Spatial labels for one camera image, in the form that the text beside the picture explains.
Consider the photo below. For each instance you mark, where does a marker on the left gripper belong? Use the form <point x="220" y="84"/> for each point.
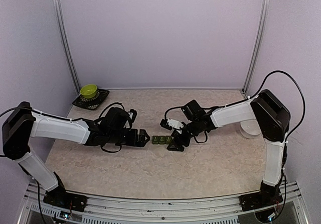
<point x="142" y="142"/>

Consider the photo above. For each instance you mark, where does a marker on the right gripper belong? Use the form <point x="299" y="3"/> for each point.
<point x="175" y="140"/>

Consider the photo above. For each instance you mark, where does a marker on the green pill organizer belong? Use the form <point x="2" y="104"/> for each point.
<point x="161" y="140"/>

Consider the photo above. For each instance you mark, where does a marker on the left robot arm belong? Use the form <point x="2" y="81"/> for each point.
<point x="113" y="126"/>

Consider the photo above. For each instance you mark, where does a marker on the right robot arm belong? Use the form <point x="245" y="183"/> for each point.
<point x="260" y="114"/>

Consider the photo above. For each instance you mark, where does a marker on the black square tray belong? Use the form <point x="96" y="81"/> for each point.
<point x="91" y="103"/>

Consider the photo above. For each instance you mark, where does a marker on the lime green bowl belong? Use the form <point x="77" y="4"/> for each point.
<point x="89" y="91"/>

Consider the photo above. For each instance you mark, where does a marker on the white bowl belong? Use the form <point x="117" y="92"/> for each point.
<point x="250" y="129"/>

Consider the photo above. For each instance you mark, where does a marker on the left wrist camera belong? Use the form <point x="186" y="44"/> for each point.
<point x="132" y="114"/>

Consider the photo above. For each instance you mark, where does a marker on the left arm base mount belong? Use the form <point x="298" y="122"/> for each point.
<point x="66" y="200"/>

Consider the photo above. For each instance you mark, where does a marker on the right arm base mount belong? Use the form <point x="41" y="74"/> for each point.
<point x="257" y="200"/>

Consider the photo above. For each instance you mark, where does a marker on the front aluminium rail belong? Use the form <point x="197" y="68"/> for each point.
<point x="105" y="209"/>

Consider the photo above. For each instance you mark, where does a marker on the left aluminium frame post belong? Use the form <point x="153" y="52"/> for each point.
<point x="65" y="44"/>

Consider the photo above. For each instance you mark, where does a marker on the aluminium frame post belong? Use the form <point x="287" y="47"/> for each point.
<point x="257" y="45"/>
<point x="65" y="44"/>

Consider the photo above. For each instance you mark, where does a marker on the right aluminium frame post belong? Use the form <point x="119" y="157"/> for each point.
<point x="257" y="45"/>

